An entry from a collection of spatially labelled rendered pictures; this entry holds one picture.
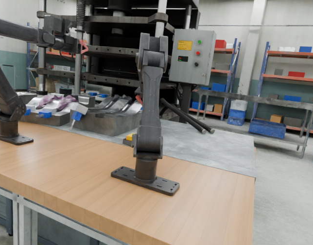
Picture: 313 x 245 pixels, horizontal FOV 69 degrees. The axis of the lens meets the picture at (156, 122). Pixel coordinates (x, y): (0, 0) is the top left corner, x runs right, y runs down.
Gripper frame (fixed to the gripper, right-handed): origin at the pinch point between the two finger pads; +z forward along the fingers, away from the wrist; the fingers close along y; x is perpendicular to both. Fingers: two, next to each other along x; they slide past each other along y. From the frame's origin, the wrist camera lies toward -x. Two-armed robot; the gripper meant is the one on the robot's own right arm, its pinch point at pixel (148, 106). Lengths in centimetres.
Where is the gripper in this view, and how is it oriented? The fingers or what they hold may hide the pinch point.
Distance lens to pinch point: 113.5
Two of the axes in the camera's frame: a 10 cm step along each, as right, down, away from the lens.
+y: -9.2, -1.7, 3.4
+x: -3.8, 5.9, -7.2
